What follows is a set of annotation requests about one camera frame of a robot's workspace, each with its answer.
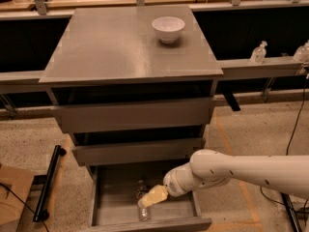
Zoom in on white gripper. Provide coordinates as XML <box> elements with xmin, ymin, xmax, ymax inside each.
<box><xmin>138</xmin><ymin>163</ymin><xmax>206</xmax><ymax>209</ymax></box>

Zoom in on clear plastic water bottle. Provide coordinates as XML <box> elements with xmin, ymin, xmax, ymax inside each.
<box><xmin>136</xmin><ymin>180</ymin><xmax>151</xmax><ymax>221</ymax></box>

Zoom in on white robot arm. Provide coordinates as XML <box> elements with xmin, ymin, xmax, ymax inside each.
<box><xmin>138</xmin><ymin>149</ymin><xmax>309</xmax><ymax>208</ymax></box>

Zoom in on grey middle drawer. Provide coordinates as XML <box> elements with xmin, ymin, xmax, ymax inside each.
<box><xmin>72</xmin><ymin>137</ymin><xmax>205</xmax><ymax>166</ymax></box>

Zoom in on grey open bottom drawer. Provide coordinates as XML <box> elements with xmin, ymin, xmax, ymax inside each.
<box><xmin>87</xmin><ymin>159</ymin><xmax>211</xmax><ymax>232</ymax></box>

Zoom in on grey top drawer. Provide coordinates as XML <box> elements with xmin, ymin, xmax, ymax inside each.
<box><xmin>52</xmin><ymin>98</ymin><xmax>214</xmax><ymax>132</ymax></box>

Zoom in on grey drawer cabinet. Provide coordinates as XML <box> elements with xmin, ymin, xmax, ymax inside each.
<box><xmin>40</xmin><ymin>6</ymin><xmax>223</xmax><ymax>175</ymax></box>

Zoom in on black bar stand left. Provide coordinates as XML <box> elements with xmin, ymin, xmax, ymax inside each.
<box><xmin>33</xmin><ymin>145</ymin><xmax>67</xmax><ymax>222</ymax></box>

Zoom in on black bar stand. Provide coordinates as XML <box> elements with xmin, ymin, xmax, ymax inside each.
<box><xmin>33</xmin><ymin>145</ymin><xmax>67</xmax><ymax>222</ymax></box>
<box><xmin>281</xmin><ymin>193</ymin><xmax>302</xmax><ymax>232</ymax></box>

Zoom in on black bar stand right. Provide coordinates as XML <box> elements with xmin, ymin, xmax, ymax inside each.
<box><xmin>281</xmin><ymin>193</ymin><xmax>302</xmax><ymax>232</ymax></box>

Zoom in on brown cardboard box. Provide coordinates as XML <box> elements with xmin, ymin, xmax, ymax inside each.
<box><xmin>0</xmin><ymin>165</ymin><xmax>34</xmax><ymax>232</ymax></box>

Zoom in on white ceramic bowl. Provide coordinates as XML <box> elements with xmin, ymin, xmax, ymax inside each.
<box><xmin>152</xmin><ymin>16</ymin><xmax>185</xmax><ymax>44</ymax></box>

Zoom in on black cable right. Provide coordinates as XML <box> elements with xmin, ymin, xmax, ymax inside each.
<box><xmin>259</xmin><ymin>77</ymin><xmax>309</xmax><ymax>218</ymax></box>

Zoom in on black cable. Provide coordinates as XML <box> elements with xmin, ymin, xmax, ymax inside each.
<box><xmin>0</xmin><ymin>182</ymin><xmax>51</xmax><ymax>232</ymax></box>
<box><xmin>259</xmin><ymin>77</ymin><xmax>309</xmax><ymax>218</ymax></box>

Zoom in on black cable left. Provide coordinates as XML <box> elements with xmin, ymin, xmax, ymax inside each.
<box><xmin>0</xmin><ymin>182</ymin><xmax>51</xmax><ymax>232</ymax></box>

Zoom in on grey metal rail frame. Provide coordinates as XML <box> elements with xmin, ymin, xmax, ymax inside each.
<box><xmin>1</xmin><ymin>1</ymin><xmax>309</xmax><ymax>85</ymax></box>

